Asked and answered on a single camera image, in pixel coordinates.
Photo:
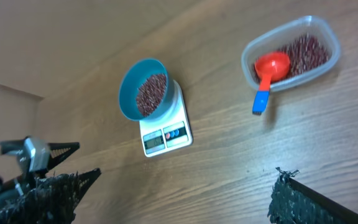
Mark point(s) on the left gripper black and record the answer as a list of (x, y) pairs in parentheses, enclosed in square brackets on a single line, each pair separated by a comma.
[(22, 190)]

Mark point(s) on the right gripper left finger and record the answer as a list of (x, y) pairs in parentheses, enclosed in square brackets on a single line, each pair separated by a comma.
[(52, 200)]

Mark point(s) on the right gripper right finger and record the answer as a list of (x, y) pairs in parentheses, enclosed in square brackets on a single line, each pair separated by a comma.
[(295, 203)]

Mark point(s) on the red scoop blue handle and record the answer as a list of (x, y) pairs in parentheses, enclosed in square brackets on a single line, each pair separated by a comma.
[(269, 68)]

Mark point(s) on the blue bowl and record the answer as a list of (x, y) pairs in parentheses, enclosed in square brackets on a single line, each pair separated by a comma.
[(133, 79)]

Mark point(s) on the white digital kitchen scale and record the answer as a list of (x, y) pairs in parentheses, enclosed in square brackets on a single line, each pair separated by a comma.
[(168, 132)]

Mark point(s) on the red beans in bowl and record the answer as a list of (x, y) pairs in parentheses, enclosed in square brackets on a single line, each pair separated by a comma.
[(150, 94)]

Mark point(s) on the clear plastic container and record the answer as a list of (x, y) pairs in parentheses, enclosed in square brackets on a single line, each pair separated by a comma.
[(284, 34)]

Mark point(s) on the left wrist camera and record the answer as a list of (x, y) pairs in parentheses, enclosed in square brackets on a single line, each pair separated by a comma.
[(32, 153)]

